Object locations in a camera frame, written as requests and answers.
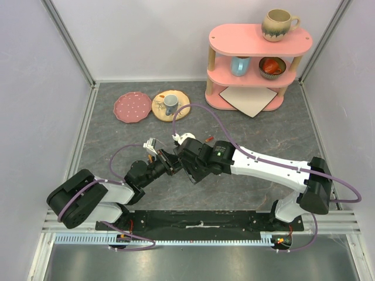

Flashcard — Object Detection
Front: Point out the dark patterned bowl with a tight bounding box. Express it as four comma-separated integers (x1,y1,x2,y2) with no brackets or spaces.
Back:
258,57,287,80

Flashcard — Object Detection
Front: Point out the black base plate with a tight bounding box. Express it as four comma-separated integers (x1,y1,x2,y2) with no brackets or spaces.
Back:
114,210,304,241

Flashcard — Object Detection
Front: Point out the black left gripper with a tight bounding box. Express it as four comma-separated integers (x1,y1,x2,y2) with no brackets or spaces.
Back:
141,148,183,187

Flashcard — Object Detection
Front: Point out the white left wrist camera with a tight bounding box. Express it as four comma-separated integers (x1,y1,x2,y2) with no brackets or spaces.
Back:
143,138,157,156

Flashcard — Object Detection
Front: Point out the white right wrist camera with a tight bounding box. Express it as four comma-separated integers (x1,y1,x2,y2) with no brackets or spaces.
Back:
172,133,196,145

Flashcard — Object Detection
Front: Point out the white square plate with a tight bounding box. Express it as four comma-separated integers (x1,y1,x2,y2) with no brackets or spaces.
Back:
219,87,277,118

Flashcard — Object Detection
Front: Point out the pink three-tier shelf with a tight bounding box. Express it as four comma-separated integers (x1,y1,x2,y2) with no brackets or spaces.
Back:
205,23,313,111

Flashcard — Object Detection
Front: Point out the pink dotted plate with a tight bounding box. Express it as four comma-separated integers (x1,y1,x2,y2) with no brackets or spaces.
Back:
113,92,152,124

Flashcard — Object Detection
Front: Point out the grey blue mug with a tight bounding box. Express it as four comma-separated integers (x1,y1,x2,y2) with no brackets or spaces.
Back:
163,94,179,116

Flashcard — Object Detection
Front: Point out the red cup in bowl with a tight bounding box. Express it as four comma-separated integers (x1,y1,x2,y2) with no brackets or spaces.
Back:
262,59,282,75

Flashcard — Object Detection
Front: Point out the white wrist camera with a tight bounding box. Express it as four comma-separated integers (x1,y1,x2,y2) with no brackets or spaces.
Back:
143,138,157,156
172,133,196,145

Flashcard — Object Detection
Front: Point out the beige ceramic mug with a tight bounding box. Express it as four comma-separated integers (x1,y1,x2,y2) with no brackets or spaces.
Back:
261,9,301,42

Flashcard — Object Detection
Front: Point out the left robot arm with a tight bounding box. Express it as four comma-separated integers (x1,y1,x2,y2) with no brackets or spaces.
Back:
46,149,182,230

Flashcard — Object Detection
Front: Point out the light blue mug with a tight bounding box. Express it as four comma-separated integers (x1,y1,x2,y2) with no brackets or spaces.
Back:
230,56,251,77

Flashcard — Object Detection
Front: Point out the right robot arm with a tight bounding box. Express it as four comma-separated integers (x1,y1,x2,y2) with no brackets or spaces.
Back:
173,133,332,231

